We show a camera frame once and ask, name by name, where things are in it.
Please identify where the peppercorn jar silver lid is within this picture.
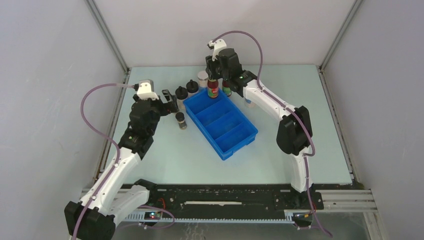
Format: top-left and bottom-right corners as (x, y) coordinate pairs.
(197, 70), (209, 90)

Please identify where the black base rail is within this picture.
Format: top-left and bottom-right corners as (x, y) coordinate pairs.
(147, 184), (324, 221)

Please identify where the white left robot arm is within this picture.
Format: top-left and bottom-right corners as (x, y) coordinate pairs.
(64, 89), (179, 240)

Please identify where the black-lid spout jar front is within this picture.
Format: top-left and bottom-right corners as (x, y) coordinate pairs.
(175, 86), (188, 111)

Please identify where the black spice shaker front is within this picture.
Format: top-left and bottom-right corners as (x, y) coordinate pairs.
(175, 112), (187, 130)

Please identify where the black-lid spout jar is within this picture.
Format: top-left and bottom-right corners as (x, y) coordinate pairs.
(175, 86), (188, 111)
(186, 79), (199, 98)

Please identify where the tall green-label sauce bottle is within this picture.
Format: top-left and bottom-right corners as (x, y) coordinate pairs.
(221, 79), (232, 97)

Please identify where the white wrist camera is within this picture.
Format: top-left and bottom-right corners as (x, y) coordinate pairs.
(207, 38), (227, 62)
(136, 79), (160, 100)

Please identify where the black-lid spout jar rear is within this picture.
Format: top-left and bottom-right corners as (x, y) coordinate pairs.
(186, 79), (199, 98)

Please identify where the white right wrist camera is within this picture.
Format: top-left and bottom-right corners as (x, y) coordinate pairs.
(207, 38), (227, 62)

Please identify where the blue divided plastic bin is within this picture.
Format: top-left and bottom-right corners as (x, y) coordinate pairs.
(183, 89), (258, 161)

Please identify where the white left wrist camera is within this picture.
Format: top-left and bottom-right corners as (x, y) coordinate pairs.
(136, 79), (160, 100)

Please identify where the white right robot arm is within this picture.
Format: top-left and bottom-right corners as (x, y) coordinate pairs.
(205, 48), (315, 209)

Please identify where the short yellow-cap sauce bottle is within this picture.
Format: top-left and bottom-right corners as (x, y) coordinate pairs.
(207, 79), (219, 98)

